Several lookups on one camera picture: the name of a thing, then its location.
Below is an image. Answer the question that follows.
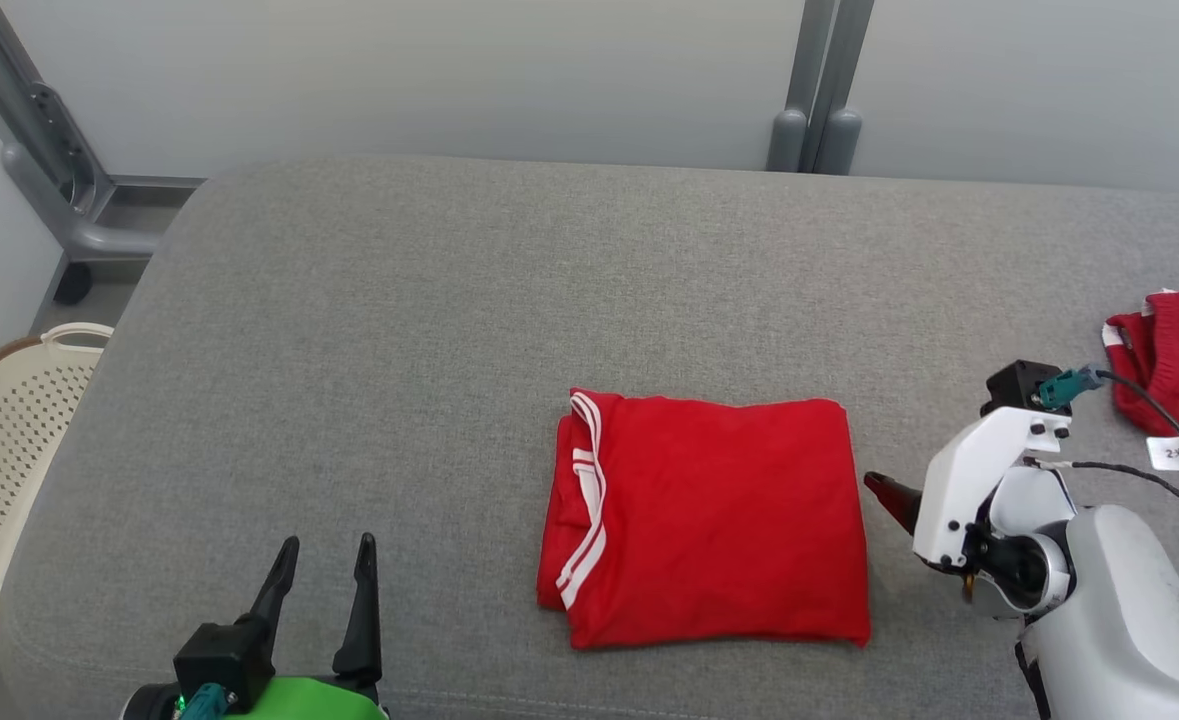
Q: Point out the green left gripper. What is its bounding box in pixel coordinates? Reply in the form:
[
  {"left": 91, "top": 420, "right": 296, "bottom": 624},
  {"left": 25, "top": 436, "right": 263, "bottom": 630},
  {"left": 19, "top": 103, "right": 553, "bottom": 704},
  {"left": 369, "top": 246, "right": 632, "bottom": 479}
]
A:
[{"left": 124, "top": 532, "right": 391, "bottom": 720}]

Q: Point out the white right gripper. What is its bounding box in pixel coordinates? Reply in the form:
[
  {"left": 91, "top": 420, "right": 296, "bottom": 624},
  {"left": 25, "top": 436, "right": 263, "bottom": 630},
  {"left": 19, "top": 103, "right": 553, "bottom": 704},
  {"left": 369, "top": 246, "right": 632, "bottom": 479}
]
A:
[{"left": 863, "top": 405, "right": 1076, "bottom": 572}]

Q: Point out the red white basketball jersey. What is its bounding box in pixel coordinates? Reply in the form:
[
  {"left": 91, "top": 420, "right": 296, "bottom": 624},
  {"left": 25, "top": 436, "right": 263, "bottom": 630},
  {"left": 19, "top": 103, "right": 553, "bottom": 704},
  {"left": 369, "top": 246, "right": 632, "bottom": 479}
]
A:
[{"left": 536, "top": 388, "right": 873, "bottom": 652}]

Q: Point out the cream plastic laundry basket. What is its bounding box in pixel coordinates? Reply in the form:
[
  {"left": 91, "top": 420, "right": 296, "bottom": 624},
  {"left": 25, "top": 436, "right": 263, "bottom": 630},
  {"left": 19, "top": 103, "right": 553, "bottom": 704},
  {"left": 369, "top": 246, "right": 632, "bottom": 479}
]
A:
[{"left": 0, "top": 322, "right": 116, "bottom": 613}]

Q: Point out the black caster wheel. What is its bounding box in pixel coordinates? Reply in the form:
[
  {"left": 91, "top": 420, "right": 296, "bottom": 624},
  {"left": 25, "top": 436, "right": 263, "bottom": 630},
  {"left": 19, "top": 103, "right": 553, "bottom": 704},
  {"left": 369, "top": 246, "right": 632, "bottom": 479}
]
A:
[{"left": 52, "top": 262, "right": 94, "bottom": 307}]

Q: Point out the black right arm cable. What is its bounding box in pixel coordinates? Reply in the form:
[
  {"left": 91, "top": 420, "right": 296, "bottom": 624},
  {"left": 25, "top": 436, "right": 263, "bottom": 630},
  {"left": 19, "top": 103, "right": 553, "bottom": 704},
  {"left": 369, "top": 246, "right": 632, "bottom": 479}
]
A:
[{"left": 1037, "top": 366, "right": 1179, "bottom": 633}]

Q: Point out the grey double partition post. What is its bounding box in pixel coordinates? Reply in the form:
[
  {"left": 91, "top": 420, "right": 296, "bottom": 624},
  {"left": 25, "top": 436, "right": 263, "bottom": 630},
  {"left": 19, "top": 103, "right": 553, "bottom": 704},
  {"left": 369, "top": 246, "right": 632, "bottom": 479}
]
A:
[{"left": 767, "top": 0, "right": 876, "bottom": 177}]

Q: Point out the grey metal stand frame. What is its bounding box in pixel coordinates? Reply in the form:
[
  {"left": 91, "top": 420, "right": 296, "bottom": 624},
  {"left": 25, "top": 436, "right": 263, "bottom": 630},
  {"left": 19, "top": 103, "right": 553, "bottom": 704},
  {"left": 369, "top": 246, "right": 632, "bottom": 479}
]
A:
[{"left": 0, "top": 0, "right": 206, "bottom": 266}]

